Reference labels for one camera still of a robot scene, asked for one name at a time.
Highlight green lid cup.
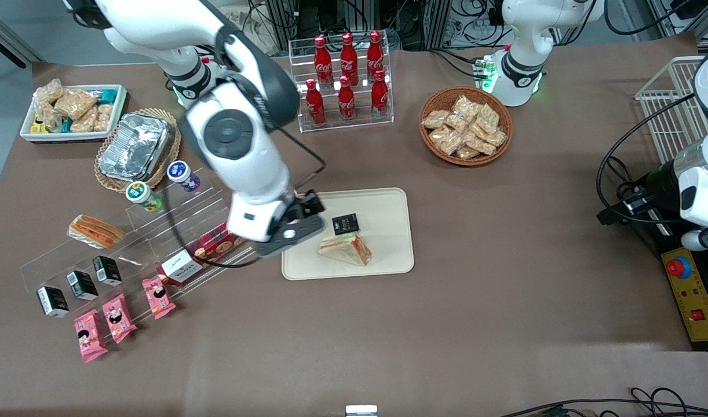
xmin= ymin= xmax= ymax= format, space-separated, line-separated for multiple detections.
xmin=125 ymin=181 xmax=165 ymax=213

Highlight red emergency stop button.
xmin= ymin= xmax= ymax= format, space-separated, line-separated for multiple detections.
xmin=666 ymin=255 xmax=692 ymax=280

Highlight white rectangular bin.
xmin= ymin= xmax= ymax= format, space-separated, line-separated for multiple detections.
xmin=20 ymin=84 xmax=129 ymax=144

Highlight crumpled white plastic sheet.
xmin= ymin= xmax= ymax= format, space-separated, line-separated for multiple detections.
xmin=218 ymin=6 xmax=285 ymax=57

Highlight red cola bottle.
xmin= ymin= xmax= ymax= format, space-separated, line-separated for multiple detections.
xmin=370 ymin=69 xmax=389 ymax=119
xmin=340 ymin=32 xmax=359 ymax=85
xmin=313 ymin=35 xmax=333 ymax=87
xmin=305 ymin=78 xmax=326 ymax=126
xmin=337 ymin=75 xmax=356 ymax=122
xmin=367 ymin=30 xmax=385 ymax=82

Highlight round brown wicker basket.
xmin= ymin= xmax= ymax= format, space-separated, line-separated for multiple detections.
xmin=419 ymin=86 xmax=514 ymax=167

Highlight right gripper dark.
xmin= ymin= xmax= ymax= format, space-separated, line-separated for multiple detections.
xmin=256 ymin=189 xmax=327 ymax=259

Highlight cream plastic tray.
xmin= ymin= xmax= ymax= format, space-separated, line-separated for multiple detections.
xmin=281 ymin=187 xmax=415 ymax=281

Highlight aluminium frame equipment rack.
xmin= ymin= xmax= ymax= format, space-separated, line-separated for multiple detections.
xmin=247 ymin=0 xmax=505 ymax=53

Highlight blue lid purple cup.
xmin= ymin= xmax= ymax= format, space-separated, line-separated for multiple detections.
xmin=166 ymin=160 xmax=202 ymax=193

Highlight red cookie box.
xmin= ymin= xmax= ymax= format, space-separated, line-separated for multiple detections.
xmin=157 ymin=223 xmax=247 ymax=286

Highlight yellow control box panel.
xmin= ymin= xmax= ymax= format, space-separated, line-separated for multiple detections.
xmin=660 ymin=246 xmax=708 ymax=343

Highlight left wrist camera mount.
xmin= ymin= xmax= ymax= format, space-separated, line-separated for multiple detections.
xmin=596 ymin=193 xmax=663 ymax=226

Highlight black power cable with plug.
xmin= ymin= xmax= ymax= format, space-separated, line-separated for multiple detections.
xmin=606 ymin=155 xmax=647 ymax=200

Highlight clear acrylic bottle rack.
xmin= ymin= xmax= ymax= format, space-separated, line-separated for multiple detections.
xmin=289 ymin=30 xmax=394 ymax=134

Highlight pink snack packet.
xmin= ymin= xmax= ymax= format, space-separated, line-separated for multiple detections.
xmin=142 ymin=276 xmax=176 ymax=320
xmin=102 ymin=293 xmax=138 ymax=345
xmin=74 ymin=309 xmax=109 ymax=364

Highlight clear acrylic tiered stand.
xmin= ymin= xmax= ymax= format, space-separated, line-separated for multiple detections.
xmin=19 ymin=167 xmax=257 ymax=302

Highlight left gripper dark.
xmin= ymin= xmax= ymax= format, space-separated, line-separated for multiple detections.
xmin=646 ymin=161 xmax=682 ymax=205

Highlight black control box base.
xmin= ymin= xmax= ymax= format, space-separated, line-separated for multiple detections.
xmin=638 ymin=217 xmax=708 ymax=352

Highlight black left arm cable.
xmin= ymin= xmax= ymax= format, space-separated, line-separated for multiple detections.
xmin=596 ymin=93 xmax=699 ymax=226

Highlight white wire basket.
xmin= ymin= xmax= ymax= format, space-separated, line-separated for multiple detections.
xmin=634 ymin=56 xmax=708 ymax=166

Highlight triangle sandwich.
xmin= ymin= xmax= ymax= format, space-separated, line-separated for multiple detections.
xmin=66 ymin=214 xmax=126 ymax=250
xmin=317 ymin=232 xmax=373 ymax=268

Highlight flat oval wicker basket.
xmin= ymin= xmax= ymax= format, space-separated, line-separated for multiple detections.
xmin=93 ymin=108 xmax=182 ymax=193

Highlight aluminium foil container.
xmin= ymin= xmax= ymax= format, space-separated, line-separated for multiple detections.
xmin=98 ymin=113 xmax=171 ymax=182

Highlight black cable bundle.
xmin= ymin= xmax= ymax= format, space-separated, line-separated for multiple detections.
xmin=499 ymin=387 xmax=708 ymax=417

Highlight small black carton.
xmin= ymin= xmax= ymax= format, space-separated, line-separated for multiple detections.
xmin=92 ymin=255 xmax=123 ymax=287
xmin=36 ymin=286 xmax=70 ymax=319
xmin=66 ymin=270 xmax=99 ymax=301
xmin=331 ymin=214 xmax=361 ymax=236

